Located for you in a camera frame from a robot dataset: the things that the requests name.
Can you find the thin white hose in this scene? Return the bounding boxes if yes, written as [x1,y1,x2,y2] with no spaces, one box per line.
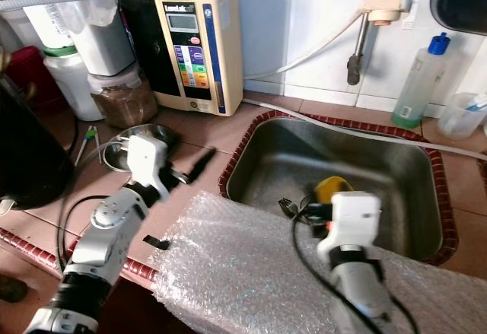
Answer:
[243,98,487,161]

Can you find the shallow steel bowl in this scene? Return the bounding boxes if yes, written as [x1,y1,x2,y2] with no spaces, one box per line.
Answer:
[103,123,174,171]

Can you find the black tape piece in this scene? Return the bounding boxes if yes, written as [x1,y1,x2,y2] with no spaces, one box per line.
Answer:
[143,234,173,250]

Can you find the steel tap pipe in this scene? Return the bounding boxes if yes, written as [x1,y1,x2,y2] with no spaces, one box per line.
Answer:
[345,0,389,86]

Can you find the black electric kettle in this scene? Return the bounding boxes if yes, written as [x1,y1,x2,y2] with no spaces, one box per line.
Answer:
[0,72,77,209]

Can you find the clear plastic cup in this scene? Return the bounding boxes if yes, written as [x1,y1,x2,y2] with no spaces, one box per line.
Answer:
[438,92,484,139]

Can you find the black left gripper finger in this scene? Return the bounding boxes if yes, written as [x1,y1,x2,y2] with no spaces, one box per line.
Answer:
[189,148,218,181]

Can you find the blue and white toothbrush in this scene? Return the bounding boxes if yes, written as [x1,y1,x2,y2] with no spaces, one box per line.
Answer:
[468,94,487,114]

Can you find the dark brown floor object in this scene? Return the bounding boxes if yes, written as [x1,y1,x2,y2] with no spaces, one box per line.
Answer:
[0,273,27,304]

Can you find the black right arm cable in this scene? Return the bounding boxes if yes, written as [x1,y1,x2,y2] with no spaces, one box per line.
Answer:
[289,212,419,334]

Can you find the clear jar of brown powder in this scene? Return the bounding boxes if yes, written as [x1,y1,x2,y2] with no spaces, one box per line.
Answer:
[89,68,159,131]

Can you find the white labelled bottle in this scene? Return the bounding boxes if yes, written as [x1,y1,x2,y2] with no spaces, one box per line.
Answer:
[8,0,77,49]

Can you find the cream tap diverter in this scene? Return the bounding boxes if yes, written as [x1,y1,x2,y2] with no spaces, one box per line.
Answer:
[361,0,419,27]

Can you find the translucent white plastic container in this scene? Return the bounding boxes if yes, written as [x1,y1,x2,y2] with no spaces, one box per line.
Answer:
[61,0,138,78]

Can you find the green-handled steel tongs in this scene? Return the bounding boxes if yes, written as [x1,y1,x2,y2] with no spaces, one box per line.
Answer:
[75,125,103,166]

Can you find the white jar with green lid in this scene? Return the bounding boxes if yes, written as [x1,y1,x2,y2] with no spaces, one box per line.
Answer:
[42,45,103,122]

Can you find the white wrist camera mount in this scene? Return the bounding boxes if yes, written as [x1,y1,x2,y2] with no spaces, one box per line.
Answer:
[126,135,170,196]
[317,191,383,266]

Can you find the steel sink basin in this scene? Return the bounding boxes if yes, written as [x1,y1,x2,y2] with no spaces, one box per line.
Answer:
[224,117,446,262]

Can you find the clear bottle with blue cap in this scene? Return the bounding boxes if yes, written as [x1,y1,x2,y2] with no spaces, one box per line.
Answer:
[392,33,454,129]

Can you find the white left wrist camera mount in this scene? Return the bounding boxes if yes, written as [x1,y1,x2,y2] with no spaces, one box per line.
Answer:
[126,135,170,196]

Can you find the cream and black water ionizer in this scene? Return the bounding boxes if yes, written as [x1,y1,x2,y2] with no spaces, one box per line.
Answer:
[118,0,243,118]

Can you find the steel fork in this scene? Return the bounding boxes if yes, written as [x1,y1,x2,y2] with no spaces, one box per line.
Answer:
[276,197,309,219]

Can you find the white hose to tap diverter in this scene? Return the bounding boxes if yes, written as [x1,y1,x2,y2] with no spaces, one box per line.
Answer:
[243,3,370,84]

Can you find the yellow plastic bowl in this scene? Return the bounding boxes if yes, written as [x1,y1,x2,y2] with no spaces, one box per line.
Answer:
[314,176,355,205]

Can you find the clear bubble wrap sheet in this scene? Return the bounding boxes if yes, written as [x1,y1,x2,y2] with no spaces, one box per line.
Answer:
[151,191,487,334]

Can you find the red plastic container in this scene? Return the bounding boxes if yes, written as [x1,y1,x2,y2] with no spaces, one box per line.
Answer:
[4,45,50,107]

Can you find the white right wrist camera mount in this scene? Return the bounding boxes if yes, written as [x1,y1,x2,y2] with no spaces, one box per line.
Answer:
[317,191,383,266]

